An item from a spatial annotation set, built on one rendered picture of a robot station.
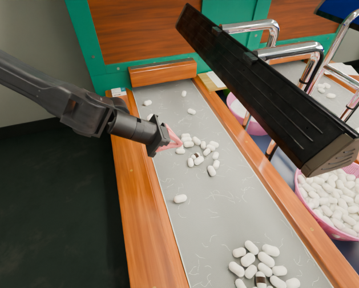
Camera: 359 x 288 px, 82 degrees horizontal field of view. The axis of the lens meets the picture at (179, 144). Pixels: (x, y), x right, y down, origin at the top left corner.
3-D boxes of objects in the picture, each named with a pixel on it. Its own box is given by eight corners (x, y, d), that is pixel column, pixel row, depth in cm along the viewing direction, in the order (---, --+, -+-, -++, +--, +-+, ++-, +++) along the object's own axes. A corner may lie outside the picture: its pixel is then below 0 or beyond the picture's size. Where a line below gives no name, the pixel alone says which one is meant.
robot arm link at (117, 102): (71, 132, 42) (87, 96, 39) (72, 109, 51) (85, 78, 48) (125, 147, 49) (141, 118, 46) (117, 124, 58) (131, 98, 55)
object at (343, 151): (306, 180, 28) (335, 145, 23) (174, 29, 69) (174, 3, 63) (351, 166, 30) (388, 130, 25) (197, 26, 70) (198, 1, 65)
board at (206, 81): (209, 92, 92) (209, 90, 91) (197, 76, 102) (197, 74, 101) (271, 80, 99) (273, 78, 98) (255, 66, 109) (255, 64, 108)
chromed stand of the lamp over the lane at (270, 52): (220, 188, 69) (256, 56, 36) (198, 146, 82) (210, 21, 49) (268, 174, 73) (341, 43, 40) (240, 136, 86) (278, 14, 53)
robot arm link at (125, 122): (103, 136, 44) (113, 114, 42) (100, 121, 49) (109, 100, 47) (132, 144, 48) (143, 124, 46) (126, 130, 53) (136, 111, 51)
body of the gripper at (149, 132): (160, 115, 55) (134, 104, 51) (168, 141, 48) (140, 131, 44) (147, 132, 58) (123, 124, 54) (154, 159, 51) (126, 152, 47)
